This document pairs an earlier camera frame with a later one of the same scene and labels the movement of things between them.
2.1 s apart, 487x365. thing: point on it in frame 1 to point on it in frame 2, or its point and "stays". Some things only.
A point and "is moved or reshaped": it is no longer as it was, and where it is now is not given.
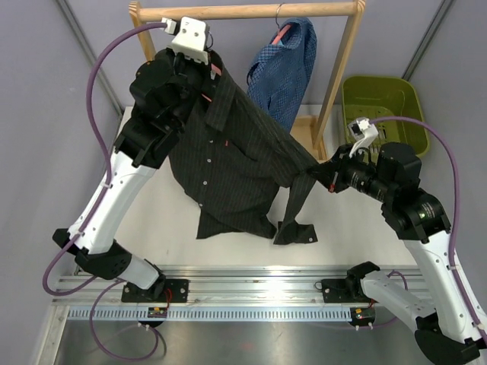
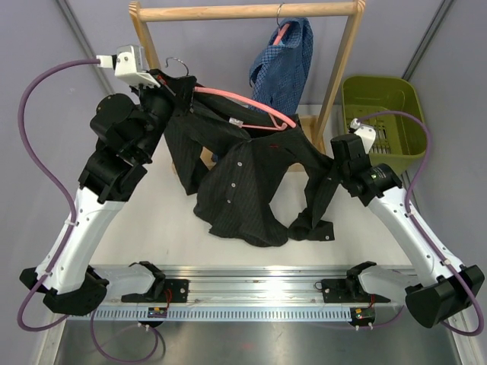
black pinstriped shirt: [244, 171] is moved or reshaped
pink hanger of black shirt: [218, 72] to [285, 125]
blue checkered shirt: [279, 72] stays
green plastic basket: [374, 96] stays
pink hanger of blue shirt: [282, 31] stays
